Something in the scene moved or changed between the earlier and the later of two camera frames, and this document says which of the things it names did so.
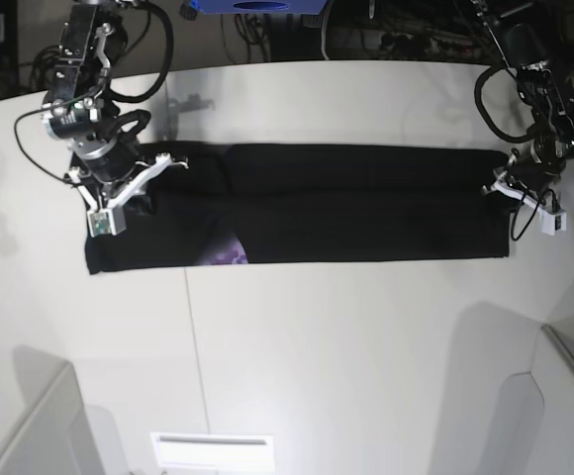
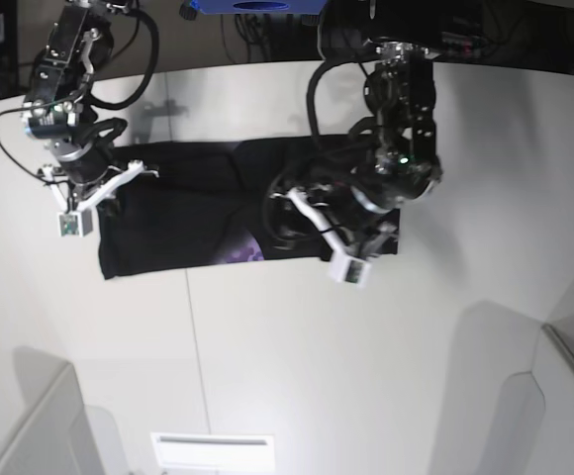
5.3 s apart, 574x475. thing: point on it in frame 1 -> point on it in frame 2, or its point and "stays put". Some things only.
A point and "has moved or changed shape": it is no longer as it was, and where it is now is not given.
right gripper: x=526 y=176 -> x=355 y=228
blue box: x=260 y=7 stays put
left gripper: x=114 y=175 -> x=84 y=175
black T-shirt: x=237 y=203 has moved or changed shape
